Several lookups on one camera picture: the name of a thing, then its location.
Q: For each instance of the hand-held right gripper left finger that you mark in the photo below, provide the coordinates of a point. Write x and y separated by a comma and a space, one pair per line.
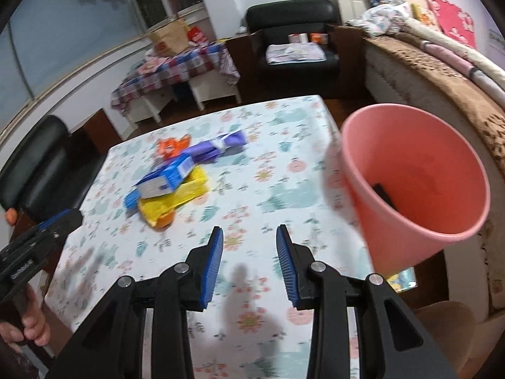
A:
211, 272

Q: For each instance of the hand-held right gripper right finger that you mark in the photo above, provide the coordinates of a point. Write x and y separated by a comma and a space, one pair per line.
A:
285, 268

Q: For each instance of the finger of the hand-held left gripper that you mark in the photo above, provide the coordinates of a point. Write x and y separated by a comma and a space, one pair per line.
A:
67, 225
53, 221

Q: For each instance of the yellow plastic bag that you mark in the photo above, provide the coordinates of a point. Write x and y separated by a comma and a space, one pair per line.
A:
185, 191

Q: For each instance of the pink plastic bucket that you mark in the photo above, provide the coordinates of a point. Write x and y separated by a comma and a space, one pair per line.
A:
367, 205

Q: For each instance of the blue white tissue pack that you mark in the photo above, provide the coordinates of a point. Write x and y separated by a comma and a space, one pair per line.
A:
173, 171

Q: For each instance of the black foam net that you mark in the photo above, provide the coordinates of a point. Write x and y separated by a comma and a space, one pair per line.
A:
384, 195

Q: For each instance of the orange white plastic bag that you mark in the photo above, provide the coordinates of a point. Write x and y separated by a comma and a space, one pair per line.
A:
169, 148

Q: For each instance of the purple plastic bag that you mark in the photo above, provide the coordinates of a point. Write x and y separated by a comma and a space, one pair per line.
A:
229, 140

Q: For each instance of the person's left hand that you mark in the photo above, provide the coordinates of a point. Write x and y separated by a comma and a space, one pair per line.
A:
37, 327

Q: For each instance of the black leather armchair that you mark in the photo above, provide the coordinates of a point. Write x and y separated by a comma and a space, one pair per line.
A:
39, 166
292, 12

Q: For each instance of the yellow book under bucket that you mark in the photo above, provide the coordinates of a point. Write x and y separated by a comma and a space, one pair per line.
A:
404, 278

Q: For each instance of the floral tablecloth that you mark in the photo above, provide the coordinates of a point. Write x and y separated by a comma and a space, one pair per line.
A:
256, 146

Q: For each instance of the white cabinet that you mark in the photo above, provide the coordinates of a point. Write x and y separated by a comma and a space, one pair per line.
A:
152, 104
215, 90

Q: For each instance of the person's brown trouser leg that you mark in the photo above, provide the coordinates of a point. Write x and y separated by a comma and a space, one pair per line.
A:
446, 335

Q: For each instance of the pink cloth pile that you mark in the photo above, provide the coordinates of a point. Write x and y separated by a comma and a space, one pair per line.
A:
152, 64

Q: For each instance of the checkered tablecloth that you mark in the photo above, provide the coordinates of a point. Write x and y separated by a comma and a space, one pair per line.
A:
177, 67

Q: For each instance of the large blue window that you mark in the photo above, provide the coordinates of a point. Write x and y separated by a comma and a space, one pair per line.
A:
59, 27

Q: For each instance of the brown paper bag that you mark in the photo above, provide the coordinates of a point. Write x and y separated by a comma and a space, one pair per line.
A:
169, 36

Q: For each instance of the red gift bag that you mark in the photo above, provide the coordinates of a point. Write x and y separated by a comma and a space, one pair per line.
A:
197, 35

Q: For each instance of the small white box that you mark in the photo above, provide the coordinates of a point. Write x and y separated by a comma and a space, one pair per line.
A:
298, 38

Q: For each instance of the small orange box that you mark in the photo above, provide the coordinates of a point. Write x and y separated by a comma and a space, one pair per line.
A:
319, 38

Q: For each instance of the barred window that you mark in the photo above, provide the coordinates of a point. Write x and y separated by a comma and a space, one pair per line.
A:
158, 2

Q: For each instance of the bed with blankets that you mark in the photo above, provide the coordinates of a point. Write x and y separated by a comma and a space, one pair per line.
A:
434, 75

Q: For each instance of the white crumpled quilt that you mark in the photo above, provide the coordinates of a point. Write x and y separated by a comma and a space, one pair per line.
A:
380, 19

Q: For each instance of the rolled pink cream quilt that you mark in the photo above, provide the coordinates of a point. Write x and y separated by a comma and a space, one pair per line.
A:
461, 57

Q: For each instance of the yellow floral pillow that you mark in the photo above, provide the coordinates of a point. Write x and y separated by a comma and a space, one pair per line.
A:
422, 15

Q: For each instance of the pink floral pillow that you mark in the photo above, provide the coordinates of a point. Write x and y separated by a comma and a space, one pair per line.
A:
449, 17

